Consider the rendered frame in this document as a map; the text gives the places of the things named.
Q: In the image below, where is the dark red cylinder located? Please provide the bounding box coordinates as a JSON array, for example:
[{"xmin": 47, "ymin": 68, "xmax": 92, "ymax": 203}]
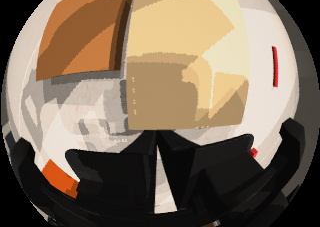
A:
[{"xmin": 272, "ymin": 46, "xmax": 279, "ymax": 88}]

